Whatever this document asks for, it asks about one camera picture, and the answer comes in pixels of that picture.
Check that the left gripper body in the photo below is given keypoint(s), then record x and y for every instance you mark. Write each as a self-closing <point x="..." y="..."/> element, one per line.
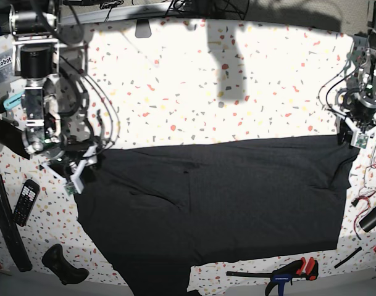
<point x="362" y="131"/>

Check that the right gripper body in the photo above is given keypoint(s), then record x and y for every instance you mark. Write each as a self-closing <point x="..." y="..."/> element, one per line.
<point x="68" y="165"/>

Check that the dark grey T-shirt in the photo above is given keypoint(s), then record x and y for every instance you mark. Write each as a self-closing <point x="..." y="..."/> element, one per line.
<point x="156" y="212"/>

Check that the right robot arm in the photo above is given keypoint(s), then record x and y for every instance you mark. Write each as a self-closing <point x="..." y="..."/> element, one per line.
<point x="56" y="103"/>

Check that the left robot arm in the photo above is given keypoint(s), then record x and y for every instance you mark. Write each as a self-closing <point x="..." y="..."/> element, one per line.
<point x="352" y="99"/>

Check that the black TV remote control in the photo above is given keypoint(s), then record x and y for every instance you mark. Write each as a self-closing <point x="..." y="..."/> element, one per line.
<point x="25" y="203"/>

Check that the black cylinder right edge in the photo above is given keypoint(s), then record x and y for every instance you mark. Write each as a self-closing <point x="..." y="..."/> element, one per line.
<point x="369" y="221"/>

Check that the black folded cloth strip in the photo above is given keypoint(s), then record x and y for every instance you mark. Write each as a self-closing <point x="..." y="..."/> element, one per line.
<point x="11" y="137"/>

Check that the turquoise highlighter pen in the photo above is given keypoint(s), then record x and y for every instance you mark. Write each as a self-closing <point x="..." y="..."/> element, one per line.
<point x="10" y="102"/>

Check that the long black tube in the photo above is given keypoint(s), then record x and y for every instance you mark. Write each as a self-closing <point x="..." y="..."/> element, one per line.
<point x="11" y="234"/>

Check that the black game controller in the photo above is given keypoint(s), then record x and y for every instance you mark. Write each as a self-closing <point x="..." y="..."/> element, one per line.
<point x="54" y="260"/>

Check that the small black rod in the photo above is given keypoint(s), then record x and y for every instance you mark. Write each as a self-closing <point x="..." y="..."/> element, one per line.
<point x="343" y="261"/>

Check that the clear LeRobot parts box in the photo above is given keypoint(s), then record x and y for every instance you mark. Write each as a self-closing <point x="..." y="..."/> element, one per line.
<point x="7" y="76"/>

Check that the black blue bar clamp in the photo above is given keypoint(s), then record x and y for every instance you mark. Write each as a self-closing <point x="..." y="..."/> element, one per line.
<point x="298" y="269"/>

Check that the grey monitor stand base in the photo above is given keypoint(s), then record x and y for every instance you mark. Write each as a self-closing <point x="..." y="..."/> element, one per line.
<point x="143" y="29"/>

